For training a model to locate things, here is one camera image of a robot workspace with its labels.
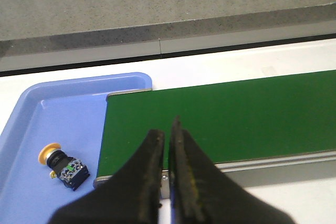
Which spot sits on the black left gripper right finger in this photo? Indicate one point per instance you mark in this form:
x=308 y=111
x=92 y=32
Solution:
x=201 y=193

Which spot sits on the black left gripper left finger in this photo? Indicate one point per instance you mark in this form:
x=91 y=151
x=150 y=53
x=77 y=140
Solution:
x=131 y=195

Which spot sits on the yellow push button switch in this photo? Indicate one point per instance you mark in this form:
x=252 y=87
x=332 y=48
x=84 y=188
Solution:
x=72 y=172

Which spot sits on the green conveyor belt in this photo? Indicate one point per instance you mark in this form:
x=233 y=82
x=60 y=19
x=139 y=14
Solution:
x=240 y=125

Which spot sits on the blue plastic tray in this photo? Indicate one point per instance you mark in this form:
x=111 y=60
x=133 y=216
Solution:
x=68 y=112

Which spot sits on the grey stone counter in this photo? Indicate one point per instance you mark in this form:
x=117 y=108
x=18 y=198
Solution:
x=46 y=35

